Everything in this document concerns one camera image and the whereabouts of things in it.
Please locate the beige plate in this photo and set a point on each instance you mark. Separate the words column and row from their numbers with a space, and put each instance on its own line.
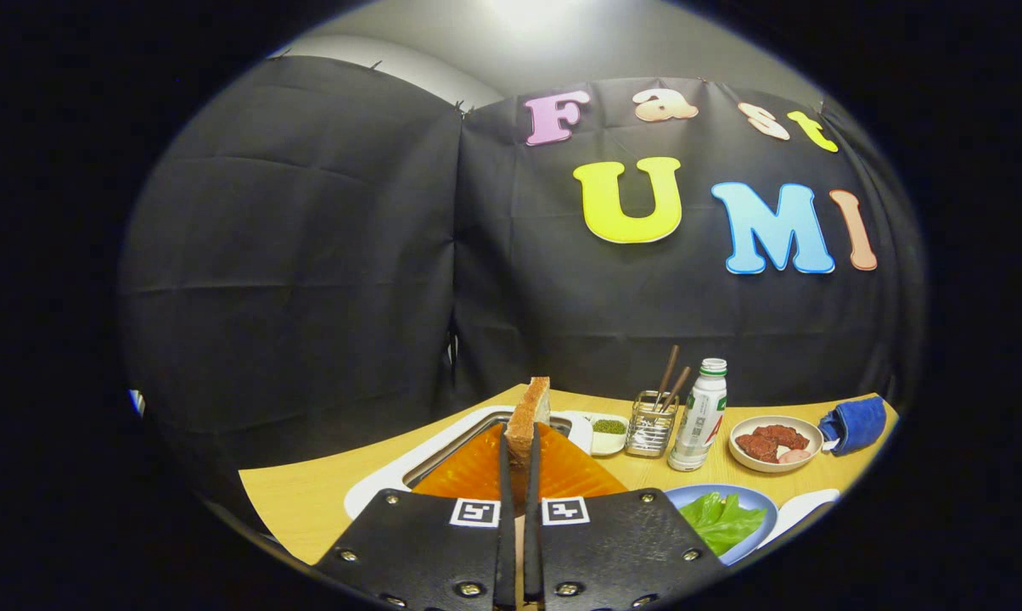
column 744, row 462

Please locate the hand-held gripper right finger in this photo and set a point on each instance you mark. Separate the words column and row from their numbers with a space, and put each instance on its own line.
column 533, row 526

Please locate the blue plate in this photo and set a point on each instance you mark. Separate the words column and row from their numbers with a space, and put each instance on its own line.
column 766, row 509

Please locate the pale pink ham slice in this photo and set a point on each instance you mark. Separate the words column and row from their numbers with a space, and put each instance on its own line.
column 795, row 456

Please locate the metal mesh chopstick holder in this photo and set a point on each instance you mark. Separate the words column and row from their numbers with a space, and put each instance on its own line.
column 649, row 433

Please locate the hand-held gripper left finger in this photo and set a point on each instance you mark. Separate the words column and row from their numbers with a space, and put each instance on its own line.
column 505, row 526

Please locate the brown toast slice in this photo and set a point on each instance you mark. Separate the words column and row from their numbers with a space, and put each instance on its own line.
column 528, row 420

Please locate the brown chopstick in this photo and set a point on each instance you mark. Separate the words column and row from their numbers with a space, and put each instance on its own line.
column 667, row 373
column 678, row 386

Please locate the blue towel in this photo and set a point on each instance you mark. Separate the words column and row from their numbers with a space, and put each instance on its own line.
column 859, row 424

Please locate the green lettuce leaf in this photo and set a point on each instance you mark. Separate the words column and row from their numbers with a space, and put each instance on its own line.
column 719, row 522

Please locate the white drink bottle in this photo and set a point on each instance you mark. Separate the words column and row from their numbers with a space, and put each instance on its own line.
column 702, row 420

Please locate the white condiment dish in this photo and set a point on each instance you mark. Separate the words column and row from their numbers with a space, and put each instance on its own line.
column 604, row 441

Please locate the brown meat piece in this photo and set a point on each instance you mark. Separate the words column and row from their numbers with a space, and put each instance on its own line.
column 755, row 447
column 787, row 436

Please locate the white toaster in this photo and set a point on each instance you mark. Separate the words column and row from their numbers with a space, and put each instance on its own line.
column 375, row 492

